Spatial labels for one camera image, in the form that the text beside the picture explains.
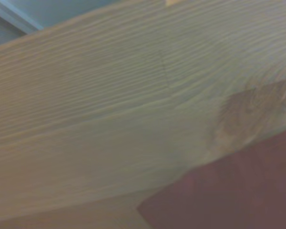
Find rust red shorts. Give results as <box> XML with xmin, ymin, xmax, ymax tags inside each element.
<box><xmin>136</xmin><ymin>124</ymin><xmax>286</xmax><ymax>229</ymax></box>

